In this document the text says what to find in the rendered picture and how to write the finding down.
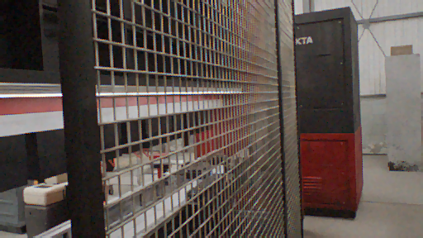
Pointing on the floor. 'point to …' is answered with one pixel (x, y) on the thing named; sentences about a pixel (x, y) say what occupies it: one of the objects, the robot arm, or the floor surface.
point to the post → (281, 121)
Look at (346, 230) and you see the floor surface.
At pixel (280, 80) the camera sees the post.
